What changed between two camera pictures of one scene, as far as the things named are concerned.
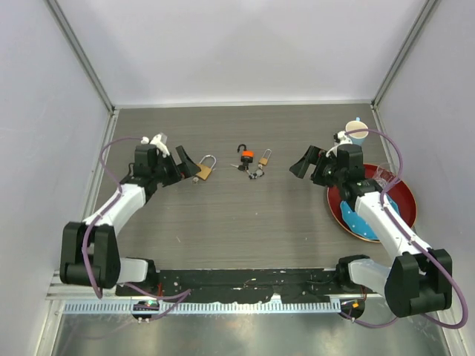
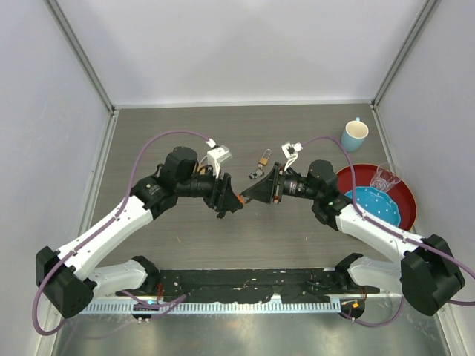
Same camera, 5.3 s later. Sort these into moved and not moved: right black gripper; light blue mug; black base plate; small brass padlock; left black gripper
Moved: right black gripper; left black gripper
Not moved: light blue mug; black base plate; small brass padlock
